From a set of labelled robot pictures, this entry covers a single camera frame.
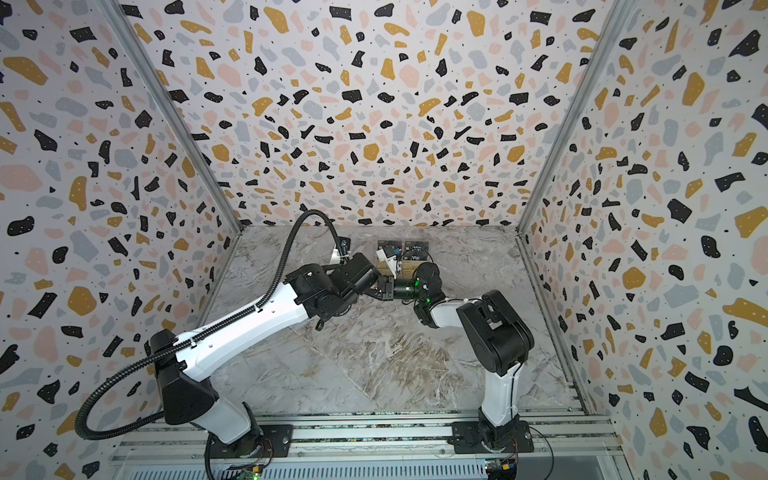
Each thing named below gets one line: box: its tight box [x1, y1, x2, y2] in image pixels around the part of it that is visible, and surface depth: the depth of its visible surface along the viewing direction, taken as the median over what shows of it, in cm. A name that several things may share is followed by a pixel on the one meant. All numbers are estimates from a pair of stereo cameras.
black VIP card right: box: [402, 241, 429, 261], surface depth 105 cm
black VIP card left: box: [377, 240, 403, 260], surface depth 105 cm
